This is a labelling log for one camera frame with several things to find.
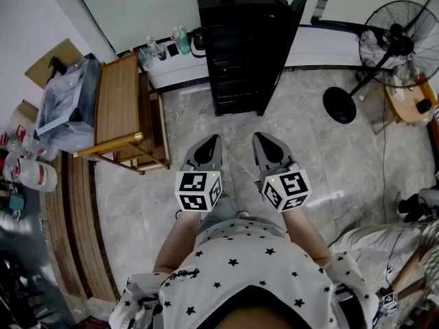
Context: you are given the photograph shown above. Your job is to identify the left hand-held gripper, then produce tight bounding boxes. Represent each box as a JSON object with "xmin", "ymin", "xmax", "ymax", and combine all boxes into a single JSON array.
[{"xmin": 174, "ymin": 134, "xmax": 224, "ymax": 214}]

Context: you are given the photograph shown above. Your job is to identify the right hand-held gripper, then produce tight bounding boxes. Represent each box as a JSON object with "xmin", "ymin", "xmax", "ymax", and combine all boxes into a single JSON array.
[{"xmin": 252, "ymin": 132, "xmax": 312, "ymax": 213}]

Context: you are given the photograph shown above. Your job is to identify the person's right forearm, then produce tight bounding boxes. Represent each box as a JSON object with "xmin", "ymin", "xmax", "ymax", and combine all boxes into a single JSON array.
[{"xmin": 283, "ymin": 210, "xmax": 333, "ymax": 267}]

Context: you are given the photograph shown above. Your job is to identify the person's left forearm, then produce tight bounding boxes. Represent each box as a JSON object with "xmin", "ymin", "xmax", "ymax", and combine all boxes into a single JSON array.
[{"xmin": 153, "ymin": 210, "xmax": 202, "ymax": 276}]

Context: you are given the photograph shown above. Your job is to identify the black mini fridge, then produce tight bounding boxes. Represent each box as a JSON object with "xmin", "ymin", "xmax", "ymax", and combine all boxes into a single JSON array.
[{"xmin": 194, "ymin": 0, "xmax": 298, "ymax": 117}]

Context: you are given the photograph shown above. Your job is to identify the person's blue jeans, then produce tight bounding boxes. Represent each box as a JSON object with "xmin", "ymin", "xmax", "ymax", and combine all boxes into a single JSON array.
[{"xmin": 198, "ymin": 192, "xmax": 287, "ymax": 243}]

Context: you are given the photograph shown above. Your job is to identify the black round container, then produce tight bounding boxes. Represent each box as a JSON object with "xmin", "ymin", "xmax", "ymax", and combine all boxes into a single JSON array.
[{"xmin": 189, "ymin": 28, "xmax": 206, "ymax": 59}]

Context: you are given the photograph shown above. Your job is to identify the teal plastic bottle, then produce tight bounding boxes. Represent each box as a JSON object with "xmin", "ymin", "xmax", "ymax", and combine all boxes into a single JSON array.
[{"xmin": 175, "ymin": 25, "xmax": 192, "ymax": 56}]

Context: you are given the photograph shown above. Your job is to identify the white window ledge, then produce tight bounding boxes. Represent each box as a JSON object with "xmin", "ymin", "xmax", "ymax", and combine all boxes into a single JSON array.
[{"xmin": 116, "ymin": 25, "xmax": 366, "ymax": 90}]

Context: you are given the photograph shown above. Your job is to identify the clear plastic water bottle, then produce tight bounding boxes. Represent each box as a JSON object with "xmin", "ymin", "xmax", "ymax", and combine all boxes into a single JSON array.
[{"xmin": 145, "ymin": 35, "xmax": 162, "ymax": 60}]

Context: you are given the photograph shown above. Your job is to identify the white star-print shirt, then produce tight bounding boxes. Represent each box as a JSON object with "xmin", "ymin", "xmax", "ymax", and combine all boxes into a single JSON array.
[{"xmin": 108, "ymin": 217, "xmax": 378, "ymax": 329}]

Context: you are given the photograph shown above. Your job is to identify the small wooden stool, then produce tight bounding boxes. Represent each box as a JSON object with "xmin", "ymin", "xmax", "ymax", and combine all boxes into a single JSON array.
[{"xmin": 363, "ymin": 73, "xmax": 439, "ymax": 136}]

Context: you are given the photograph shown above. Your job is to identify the wooden slatted panel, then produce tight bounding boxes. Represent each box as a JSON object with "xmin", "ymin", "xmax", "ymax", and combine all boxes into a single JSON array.
[{"xmin": 39, "ymin": 151, "xmax": 119, "ymax": 303}]

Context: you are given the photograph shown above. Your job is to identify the box in clear plastic bag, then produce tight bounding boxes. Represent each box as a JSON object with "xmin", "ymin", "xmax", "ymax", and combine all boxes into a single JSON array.
[{"xmin": 34, "ymin": 53, "xmax": 103, "ymax": 150}]

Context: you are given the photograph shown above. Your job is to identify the black standing fan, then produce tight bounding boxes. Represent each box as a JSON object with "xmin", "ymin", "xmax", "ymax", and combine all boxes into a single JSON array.
[{"xmin": 322, "ymin": 0, "xmax": 439, "ymax": 125}]

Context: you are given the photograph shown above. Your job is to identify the large clear red-label bottle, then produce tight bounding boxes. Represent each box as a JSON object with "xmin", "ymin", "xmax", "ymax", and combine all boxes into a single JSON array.
[{"xmin": 3, "ymin": 156, "xmax": 58, "ymax": 193}]

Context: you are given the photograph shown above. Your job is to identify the small black-white patterned block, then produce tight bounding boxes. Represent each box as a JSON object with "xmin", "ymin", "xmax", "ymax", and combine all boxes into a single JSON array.
[{"xmin": 381, "ymin": 291, "xmax": 401, "ymax": 318}]

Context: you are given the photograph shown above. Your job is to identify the black metal rack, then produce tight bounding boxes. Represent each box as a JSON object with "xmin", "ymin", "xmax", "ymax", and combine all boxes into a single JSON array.
[{"xmin": 0, "ymin": 183, "xmax": 77, "ymax": 329}]

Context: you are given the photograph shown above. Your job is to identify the thin black floor cable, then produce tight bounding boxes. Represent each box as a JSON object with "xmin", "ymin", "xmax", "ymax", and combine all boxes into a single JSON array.
[{"xmin": 380, "ymin": 90, "xmax": 391, "ymax": 202}]

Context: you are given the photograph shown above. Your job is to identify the small black bracket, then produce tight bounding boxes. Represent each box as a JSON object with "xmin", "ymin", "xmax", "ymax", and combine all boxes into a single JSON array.
[{"xmin": 47, "ymin": 56, "xmax": 68, "ymax": 77}]

